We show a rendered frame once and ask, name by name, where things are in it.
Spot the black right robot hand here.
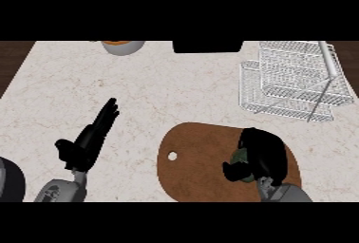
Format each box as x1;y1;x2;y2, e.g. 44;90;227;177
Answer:
221;127;289;187

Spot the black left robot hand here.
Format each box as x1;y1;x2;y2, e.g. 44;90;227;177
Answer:
53;97;121;174

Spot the green squash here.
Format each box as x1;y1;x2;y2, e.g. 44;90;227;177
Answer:
229;148;257;183

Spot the brown wooden cutting board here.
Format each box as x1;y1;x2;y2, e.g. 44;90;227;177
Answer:
155;121;303;203

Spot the grey bowl with orange content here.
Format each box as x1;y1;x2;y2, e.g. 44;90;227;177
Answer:
100;41;146;57

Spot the black appliance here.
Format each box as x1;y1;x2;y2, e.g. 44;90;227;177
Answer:
171;41;243;54

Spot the white wire tiered basket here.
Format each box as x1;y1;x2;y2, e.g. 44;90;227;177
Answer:
238;41;356;123

